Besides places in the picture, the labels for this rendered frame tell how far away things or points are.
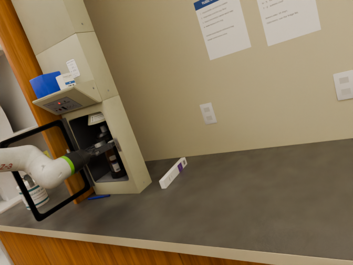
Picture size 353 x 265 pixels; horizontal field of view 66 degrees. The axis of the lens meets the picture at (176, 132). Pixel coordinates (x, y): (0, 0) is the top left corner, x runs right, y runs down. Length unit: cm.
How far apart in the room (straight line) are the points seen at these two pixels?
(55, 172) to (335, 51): 121
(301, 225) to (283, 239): 7
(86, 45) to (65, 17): 13
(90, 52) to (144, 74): 43
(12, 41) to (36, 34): 13
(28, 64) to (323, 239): 141
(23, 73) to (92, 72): 39
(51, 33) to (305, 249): 126
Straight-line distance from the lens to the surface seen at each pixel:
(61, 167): 120
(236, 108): 142
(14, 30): 159
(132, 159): 133
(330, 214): 90
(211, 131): 151
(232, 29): 136
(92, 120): 138
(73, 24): 130
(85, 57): 127
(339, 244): 80
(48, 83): 135
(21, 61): 155
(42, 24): 144
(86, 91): 121
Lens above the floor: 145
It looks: 13 degrees down
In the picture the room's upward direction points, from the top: 19 degrees counter-clockwise
